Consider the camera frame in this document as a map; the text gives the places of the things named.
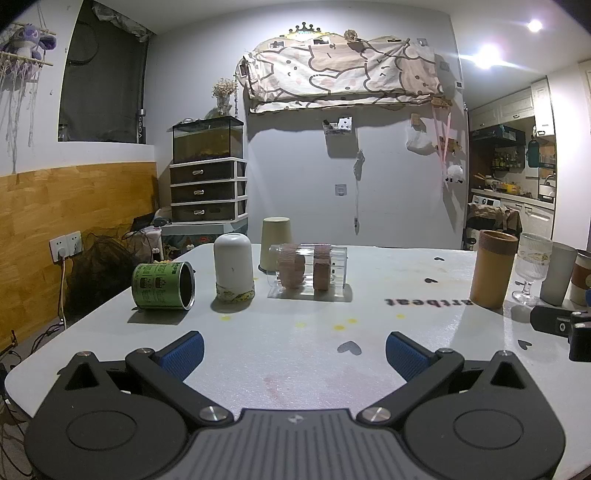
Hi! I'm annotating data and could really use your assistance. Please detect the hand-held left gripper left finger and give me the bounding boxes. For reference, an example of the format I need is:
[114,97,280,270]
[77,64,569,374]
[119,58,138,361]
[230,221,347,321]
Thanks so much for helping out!
[57,330,235,428]

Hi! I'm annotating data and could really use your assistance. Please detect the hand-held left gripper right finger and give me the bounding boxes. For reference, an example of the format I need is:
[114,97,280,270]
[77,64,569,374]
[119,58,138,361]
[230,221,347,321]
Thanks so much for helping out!
[357,331,533,426]

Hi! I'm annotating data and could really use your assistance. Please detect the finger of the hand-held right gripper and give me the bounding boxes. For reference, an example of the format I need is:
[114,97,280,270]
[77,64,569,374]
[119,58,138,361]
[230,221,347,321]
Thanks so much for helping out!
[530,305,576,336]

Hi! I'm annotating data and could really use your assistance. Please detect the grey cup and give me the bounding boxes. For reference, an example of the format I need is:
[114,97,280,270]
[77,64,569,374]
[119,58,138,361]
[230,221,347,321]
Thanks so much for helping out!
[540,241,579,306]

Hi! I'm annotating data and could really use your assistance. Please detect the white and brown cup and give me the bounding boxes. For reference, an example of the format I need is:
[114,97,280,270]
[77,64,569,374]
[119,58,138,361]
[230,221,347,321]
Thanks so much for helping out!
[570,250,591,306]

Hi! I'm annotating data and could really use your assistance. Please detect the brown bamboo cup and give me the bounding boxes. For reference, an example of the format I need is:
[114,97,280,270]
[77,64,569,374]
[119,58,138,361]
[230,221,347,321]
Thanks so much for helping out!
[469,229,520,309]

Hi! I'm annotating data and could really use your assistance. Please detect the clear plastic cup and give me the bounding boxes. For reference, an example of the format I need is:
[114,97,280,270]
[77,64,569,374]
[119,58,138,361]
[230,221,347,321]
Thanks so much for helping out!
[268,243,348,297]

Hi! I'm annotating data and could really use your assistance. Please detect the beige cup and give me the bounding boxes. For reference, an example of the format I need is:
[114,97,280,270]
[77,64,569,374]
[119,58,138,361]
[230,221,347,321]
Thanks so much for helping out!
[257,216,293,273]

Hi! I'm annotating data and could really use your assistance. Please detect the ribbed glass goblet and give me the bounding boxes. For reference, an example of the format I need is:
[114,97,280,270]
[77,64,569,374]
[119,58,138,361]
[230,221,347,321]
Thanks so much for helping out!
[512,233,554,306]

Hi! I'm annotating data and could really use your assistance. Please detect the green tin can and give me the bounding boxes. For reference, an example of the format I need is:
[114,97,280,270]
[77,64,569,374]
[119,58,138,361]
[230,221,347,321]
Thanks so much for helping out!
[131,261,197,311]

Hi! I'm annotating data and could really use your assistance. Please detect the black mesh net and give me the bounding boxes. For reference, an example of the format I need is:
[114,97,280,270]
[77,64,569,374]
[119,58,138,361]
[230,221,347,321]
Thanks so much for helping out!
[68,230,155,319]

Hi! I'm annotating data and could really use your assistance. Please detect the brown cloth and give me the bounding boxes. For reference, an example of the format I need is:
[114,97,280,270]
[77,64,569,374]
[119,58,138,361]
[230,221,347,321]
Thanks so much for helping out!
[465,202,523,241]

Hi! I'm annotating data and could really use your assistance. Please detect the white drawer unit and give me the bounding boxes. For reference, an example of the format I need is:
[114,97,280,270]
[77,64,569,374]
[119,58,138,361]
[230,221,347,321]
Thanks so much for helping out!
[168,158,249,225]

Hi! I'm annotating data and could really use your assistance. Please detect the spice rack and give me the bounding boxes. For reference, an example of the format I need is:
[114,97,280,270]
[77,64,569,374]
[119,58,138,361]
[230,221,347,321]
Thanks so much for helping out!
[491,148,523,172]

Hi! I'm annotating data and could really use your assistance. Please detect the black range hood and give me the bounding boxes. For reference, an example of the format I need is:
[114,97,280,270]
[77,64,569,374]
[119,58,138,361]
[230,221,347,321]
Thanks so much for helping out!
[470,124,526,149]

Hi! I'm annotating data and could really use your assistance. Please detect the pink ribbon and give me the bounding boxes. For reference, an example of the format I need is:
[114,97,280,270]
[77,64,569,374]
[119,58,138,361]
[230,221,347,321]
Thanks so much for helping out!
[438,105,452,172]

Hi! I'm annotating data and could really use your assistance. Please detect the glass fish tank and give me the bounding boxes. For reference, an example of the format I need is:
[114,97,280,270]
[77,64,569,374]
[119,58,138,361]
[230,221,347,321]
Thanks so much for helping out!
[172,116,245,164]

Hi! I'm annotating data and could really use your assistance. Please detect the white plastic bag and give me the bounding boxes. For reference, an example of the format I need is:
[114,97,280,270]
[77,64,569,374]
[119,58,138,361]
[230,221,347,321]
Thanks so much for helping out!
[406,121,435,154]

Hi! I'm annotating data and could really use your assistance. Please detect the white kitchen cabinets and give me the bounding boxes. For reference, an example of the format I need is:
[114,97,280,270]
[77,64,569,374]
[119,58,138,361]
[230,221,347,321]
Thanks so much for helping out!
[470,76,556,137]

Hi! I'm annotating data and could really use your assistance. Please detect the vase of dried flowers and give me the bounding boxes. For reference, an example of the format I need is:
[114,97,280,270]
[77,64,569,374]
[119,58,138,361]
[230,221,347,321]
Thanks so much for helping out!
[212,77,239,117]

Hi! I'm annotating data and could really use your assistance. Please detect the dark window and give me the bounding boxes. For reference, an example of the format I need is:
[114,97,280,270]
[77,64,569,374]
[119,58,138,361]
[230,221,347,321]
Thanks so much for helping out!
[57,0,151,145]

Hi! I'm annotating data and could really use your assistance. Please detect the purple plush toy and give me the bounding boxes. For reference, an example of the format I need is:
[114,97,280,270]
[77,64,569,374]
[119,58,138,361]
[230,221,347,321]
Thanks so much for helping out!
[0,22,59,62]

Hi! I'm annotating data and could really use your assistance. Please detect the white power cable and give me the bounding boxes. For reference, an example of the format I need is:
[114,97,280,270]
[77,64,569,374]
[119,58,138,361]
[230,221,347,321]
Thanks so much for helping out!
[59,258,69,329]

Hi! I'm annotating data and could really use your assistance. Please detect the white wall socket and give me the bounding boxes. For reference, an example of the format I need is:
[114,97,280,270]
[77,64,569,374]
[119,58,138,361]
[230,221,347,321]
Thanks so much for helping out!
[49,232,83,264]

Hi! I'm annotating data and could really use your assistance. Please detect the wall-mounted holder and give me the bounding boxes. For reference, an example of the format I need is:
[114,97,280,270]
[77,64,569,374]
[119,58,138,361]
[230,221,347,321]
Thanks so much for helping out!
[322,117,354,136]

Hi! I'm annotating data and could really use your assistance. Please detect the printed cloth wall cover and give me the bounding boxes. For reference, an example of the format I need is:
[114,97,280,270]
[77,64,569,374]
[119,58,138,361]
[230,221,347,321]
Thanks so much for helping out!
[239,33,445,114]

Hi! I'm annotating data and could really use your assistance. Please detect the macrame wall hanging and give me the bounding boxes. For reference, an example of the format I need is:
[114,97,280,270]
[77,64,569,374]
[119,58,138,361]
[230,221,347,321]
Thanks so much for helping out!
[0,51,52,174]

